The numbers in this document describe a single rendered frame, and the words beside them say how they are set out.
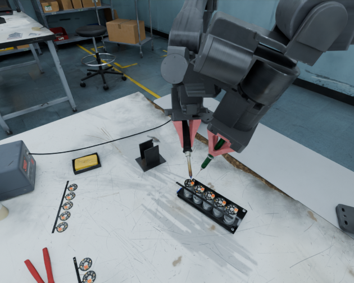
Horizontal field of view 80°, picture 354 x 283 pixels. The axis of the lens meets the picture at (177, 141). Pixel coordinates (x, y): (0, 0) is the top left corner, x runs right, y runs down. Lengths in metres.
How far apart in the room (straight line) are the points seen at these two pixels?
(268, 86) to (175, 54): 0.21
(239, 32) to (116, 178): 0.49
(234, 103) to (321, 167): 0.50
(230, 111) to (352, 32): 0.15
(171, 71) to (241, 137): 0.20
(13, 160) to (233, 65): 0.55
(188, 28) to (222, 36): 0.26
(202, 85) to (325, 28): 0.16
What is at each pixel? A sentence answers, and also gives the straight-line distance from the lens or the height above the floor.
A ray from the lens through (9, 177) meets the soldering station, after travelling 0.64.
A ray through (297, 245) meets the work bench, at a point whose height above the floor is 0.75.
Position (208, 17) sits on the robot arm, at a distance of 0.74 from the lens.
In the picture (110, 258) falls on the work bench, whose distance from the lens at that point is 0.52.
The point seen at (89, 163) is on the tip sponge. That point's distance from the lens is 0.67.
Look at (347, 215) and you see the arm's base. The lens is 0.66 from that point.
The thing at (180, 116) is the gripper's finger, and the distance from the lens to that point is 0.50.
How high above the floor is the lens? 1.22
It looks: 41 degrees down
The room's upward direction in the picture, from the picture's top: straight up
